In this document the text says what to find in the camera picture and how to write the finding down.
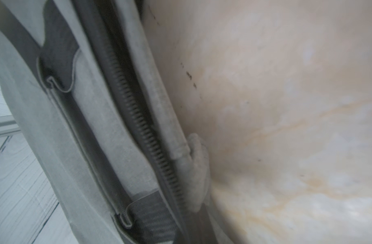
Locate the grey laptop bag with strap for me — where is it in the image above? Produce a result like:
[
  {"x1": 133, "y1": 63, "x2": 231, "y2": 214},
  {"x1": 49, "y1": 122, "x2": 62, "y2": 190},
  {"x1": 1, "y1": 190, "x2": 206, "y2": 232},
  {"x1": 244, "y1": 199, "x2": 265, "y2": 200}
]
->
[{"x1": 0, "y1": 1, "x2": 231, "y2": 244}]

